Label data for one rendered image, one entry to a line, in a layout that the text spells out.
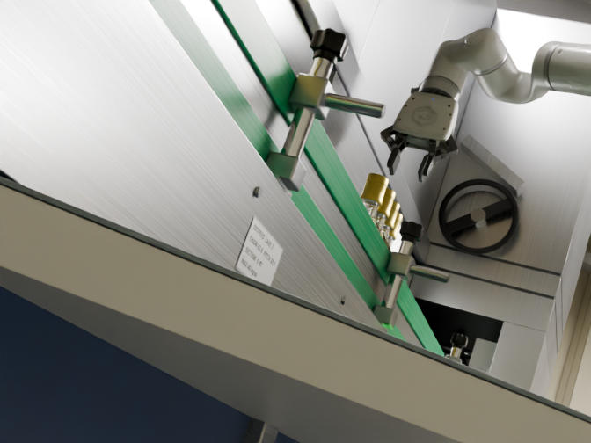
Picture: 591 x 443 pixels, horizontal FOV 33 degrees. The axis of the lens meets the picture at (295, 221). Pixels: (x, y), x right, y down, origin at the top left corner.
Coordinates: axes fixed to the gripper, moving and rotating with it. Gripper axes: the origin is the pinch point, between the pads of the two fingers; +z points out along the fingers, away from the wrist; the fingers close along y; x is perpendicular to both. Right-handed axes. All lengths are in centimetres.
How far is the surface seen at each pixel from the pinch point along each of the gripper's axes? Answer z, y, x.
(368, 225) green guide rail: 45, 14, -51
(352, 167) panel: -1.1, -11.7, 5.8
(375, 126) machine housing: -15.2, -12.5, 10.5
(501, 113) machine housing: -80, -4, 78
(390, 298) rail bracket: 46, 16, -37
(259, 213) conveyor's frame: 66, 16, -82
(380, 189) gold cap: 15.9, 1.6, -14.5
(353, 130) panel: -4.1, -11.7, -1.3
